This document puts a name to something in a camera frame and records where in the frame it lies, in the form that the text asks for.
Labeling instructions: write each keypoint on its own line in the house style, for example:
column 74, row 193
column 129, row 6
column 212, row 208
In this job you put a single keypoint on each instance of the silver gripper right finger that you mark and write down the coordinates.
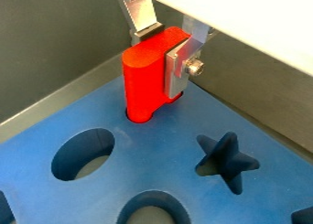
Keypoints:
column 183, row 61

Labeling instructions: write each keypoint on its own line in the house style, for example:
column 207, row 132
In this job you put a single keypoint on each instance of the blue foam shape block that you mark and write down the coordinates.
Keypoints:
column 86, row 167

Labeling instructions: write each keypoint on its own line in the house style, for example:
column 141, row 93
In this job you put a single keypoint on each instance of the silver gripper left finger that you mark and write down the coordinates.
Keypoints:
column 141, row 17

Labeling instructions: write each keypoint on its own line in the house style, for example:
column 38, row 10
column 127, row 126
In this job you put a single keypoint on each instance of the red square-circle object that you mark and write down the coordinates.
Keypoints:
column 144, row 74

